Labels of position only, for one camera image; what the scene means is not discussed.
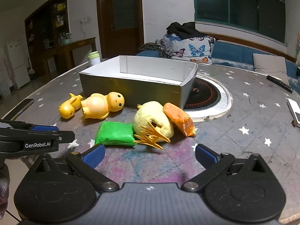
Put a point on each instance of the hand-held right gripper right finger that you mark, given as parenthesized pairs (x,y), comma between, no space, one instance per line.
(206,155)

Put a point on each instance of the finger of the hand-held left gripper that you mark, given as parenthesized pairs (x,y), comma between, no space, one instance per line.
(66,137)
(44,128)

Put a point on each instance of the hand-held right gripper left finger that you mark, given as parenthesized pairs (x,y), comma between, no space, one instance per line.
(93,155)

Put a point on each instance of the small yellow duck toy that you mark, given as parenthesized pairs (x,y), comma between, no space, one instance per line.
(66,110)

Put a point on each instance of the green packet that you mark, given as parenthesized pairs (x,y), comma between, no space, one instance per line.
(114,133)

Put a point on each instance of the orange packet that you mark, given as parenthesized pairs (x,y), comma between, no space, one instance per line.
(180,119)

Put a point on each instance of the large yellow duck toy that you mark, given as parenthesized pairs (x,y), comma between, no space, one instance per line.
(98,105)

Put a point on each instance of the yellow plush chick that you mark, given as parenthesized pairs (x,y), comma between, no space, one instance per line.
(152,117)

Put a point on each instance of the grey cardboard box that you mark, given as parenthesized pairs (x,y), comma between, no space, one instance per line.
(131,91)

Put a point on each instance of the person's left hand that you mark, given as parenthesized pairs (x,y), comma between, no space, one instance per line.
(3,187)

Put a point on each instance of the black smartphone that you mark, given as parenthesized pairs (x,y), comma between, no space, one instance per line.
(20,109)

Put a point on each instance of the star-print grey tablecloth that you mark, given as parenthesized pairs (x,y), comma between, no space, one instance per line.
(246,121)

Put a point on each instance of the round built-in induction cooker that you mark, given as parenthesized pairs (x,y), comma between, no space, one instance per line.
(206,96)

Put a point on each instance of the white fridge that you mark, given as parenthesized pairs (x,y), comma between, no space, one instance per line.
(16,63)

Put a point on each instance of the white jar with green lid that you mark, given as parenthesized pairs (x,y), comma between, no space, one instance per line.
(94,58)

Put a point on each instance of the white microwave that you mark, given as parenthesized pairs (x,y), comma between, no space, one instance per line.
(50,44)

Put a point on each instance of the wooden desk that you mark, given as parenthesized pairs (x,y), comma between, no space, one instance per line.
(70,46)

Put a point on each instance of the white remote control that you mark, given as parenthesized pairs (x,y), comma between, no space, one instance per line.
(294,111)

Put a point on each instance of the black remote control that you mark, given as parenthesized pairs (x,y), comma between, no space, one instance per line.
(279,83)

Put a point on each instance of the dark wooden shelf cabinet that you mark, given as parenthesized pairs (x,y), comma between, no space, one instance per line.
(44,23)

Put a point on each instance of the butterfly-print blanket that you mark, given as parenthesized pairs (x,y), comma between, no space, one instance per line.
(194,50)

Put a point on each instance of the blue sofa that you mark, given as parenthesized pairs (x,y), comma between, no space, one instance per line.
(234,51)

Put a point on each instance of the grey pillow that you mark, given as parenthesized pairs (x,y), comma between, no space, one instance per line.
(269,68)

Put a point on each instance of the plaid cloth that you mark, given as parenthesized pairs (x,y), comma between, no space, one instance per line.
(161,45)

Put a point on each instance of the dark wooden door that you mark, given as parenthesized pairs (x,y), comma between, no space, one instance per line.
(121,28)

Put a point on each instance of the black clothes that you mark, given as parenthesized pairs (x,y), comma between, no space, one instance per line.
(187,29)

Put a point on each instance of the green-framed window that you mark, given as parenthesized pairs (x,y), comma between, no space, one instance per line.
(239,7)

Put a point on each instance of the white wall socket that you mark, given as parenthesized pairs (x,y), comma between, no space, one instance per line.
(83,20)

